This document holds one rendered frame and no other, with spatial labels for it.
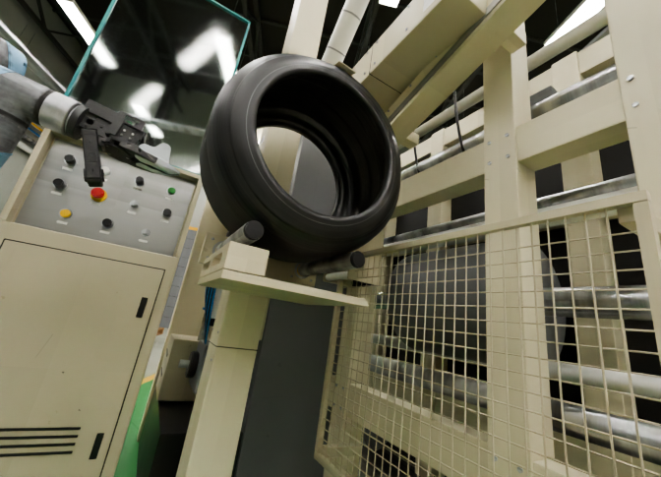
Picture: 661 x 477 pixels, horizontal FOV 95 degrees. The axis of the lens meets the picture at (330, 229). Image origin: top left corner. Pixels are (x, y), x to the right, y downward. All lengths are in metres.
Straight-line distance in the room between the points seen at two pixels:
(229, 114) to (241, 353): 0.70
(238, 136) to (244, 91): 0.11
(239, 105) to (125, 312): 0.89
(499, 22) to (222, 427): 1.41
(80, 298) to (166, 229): 0.37
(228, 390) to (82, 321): 0.58
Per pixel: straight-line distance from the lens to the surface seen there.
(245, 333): 1.05
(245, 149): 0.72
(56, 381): 1.40
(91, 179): 0.78
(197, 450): 1.10
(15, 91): 0.84
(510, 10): 1.16
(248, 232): 0.68
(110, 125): 0.80
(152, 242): 1.43
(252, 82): 0.82
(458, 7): 1.13
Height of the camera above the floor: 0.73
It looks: 18 degrees up
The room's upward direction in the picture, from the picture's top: 9 degrees clockwise
